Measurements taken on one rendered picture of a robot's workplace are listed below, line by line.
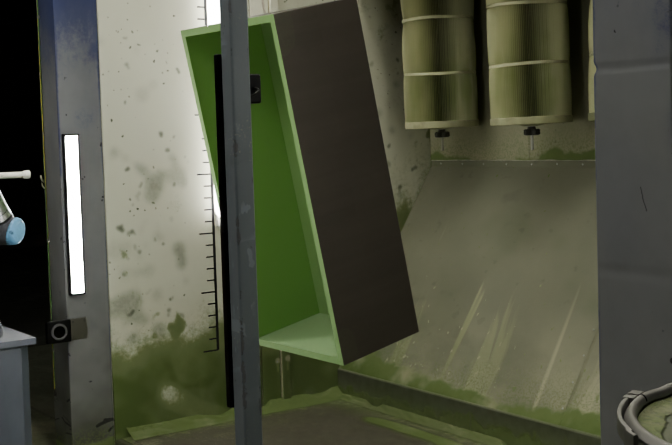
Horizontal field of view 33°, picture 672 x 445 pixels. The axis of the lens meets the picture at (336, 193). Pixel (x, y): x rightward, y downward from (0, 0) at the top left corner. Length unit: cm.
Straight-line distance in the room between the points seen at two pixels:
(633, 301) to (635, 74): 42
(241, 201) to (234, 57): 33
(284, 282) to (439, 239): 100
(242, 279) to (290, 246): 179
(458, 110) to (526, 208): 52
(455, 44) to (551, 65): 58
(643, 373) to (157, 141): 288
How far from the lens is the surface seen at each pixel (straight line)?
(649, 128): 211
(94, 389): 461
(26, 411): 368
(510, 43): 451
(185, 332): 475
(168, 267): 468
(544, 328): 443
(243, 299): 260
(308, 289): 445
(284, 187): 435
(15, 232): 384
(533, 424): 427
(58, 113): 447
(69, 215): 446
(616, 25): 216
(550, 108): 450
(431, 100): 493
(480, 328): 466
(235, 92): 258
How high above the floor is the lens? 124
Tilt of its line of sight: 3 degrees down
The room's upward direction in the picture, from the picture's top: 2 degrees counter-clockwise
